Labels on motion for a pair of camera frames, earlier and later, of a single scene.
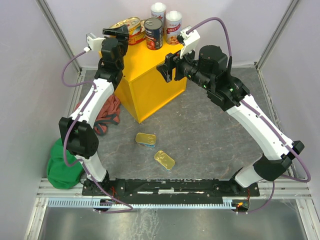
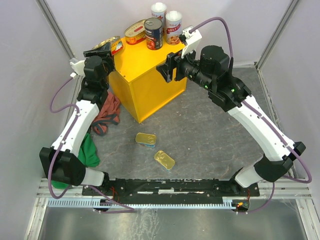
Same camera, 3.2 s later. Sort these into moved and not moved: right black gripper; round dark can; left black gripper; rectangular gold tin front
Moved: left black gripper
Not moved: round dark can; right black gripper; rectangular gold tin front
